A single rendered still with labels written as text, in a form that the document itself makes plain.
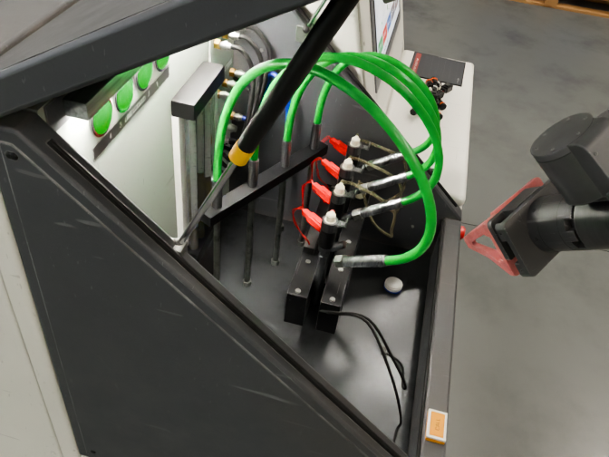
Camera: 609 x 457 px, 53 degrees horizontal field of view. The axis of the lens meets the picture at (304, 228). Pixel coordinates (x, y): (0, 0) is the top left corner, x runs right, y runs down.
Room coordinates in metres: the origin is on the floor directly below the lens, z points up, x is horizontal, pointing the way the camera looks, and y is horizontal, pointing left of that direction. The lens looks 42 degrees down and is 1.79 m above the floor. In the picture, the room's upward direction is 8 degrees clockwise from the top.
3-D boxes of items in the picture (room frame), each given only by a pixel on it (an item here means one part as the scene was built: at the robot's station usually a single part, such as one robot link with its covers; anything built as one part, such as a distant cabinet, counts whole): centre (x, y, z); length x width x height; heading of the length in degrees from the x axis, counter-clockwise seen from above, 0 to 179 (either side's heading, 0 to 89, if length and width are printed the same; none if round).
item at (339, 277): (0.89, -0.06, 0.91); 0.34 x 0.10 x 0.15; 172
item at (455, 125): (1.44, -0.29, 0.97); 0.70 x 0.22 x 0.03; 172
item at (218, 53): (1.05, 0.18, 1.20); 0.13 x 0.03 x 0.31; 172
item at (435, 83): (1.48, -0.29, 1.01); 0.23 x 0.11 x 0.06; 172
